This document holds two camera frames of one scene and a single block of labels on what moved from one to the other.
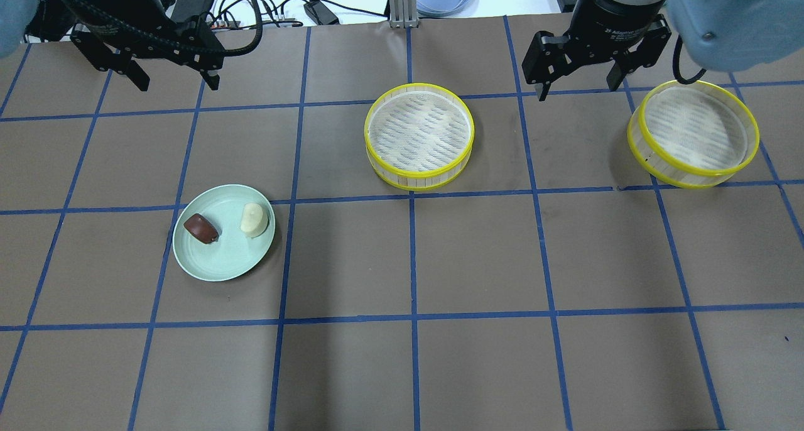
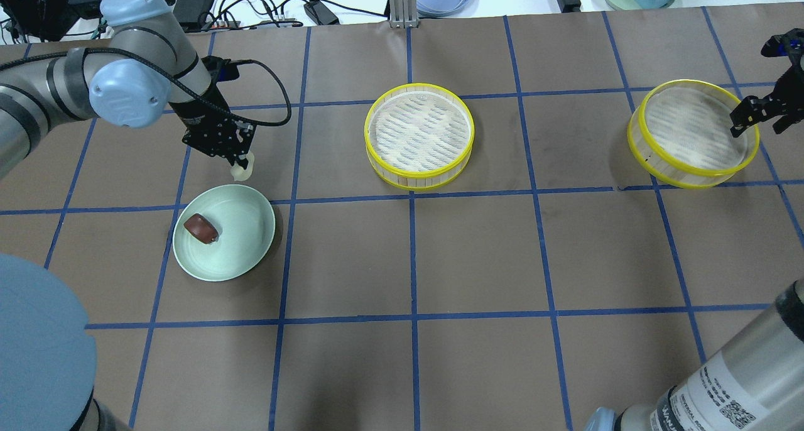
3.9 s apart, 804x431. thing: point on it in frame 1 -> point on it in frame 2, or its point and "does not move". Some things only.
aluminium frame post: (402, 3) does not move
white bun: (254, 220) -> (238, 172)
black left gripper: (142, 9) -> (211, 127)
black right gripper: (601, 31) -> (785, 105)
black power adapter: (321, 14) does not move
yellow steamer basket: (692, 134) does not move
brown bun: (201, 229) does not move
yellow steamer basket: (418, 136) does not move
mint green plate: (222, 231) does not move
